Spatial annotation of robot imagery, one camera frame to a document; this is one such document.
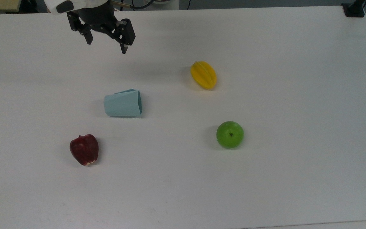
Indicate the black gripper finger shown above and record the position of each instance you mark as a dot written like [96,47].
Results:
[80,26]
[124,34]

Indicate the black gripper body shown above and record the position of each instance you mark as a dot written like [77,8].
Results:
[95,14]

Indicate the light blue faceted mug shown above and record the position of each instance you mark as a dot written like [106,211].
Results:
[123,103]

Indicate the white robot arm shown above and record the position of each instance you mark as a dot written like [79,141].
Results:
[65,4]

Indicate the yellow starfruit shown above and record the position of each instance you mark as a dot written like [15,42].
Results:
[204,75]

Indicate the red apple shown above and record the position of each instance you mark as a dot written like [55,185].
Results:
[84,149]

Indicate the green apple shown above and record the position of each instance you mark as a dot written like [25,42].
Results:
[230,134]

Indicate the black clamp mount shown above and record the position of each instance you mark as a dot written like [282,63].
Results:
[354,9]

